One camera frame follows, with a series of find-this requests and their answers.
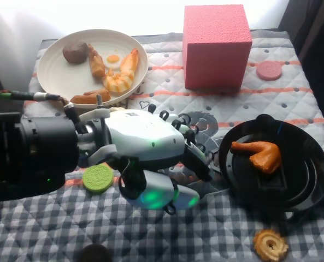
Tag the green sandwich cookie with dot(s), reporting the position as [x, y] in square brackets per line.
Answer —
[97, 178]

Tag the brown toy meat patty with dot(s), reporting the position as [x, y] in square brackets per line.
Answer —
[75, 52]

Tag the toy chicken drumstick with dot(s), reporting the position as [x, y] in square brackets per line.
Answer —
[265, 155]

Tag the orange toy shrimp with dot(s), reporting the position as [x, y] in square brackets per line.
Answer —
[129, 64]
[118, 82]

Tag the cream round plate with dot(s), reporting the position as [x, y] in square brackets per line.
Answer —
[58, 73]

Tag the black round pan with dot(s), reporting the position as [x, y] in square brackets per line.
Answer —
[295, 185]

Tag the red cube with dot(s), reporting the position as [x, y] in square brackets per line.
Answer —
[216, 54]

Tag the yellow swirl butter cookie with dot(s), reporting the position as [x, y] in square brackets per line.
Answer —
[271, 244]

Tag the toy fried egg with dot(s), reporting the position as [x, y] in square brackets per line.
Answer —
[113, 59]

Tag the pink sandwich cookie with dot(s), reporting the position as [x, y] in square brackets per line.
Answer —
[268, 70]

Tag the brown sandwich cookie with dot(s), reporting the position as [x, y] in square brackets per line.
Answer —
[96, 253]

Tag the grey checkered bear quilt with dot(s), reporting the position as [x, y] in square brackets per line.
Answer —
[178, 234]

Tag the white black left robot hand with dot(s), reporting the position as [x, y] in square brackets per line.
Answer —
[142, 133]

